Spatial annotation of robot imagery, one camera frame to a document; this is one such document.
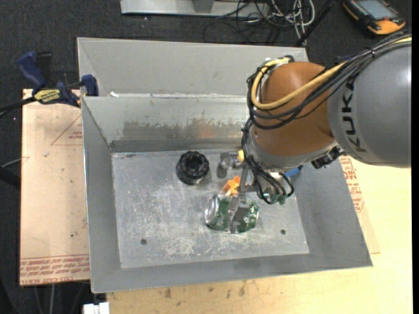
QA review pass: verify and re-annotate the green and silver drink can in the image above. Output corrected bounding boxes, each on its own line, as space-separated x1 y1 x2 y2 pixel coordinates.
204 193 261 234

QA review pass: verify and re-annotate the grey metal bin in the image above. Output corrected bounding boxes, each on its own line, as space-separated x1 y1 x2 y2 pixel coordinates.
77 37 374 294

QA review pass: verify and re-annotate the brown cardboard board red print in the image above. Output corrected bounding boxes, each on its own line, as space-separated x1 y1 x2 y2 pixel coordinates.
19 88 382 287

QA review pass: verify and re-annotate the grey metal fitting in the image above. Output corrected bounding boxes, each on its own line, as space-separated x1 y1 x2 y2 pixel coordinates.
215 148 246 179

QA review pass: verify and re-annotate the small orange plastic piece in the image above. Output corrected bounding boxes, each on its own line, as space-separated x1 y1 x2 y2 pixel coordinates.
221 176 240 197

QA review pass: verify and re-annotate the black ribbed round cap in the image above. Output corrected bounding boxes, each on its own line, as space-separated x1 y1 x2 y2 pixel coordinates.
175 150 211 186

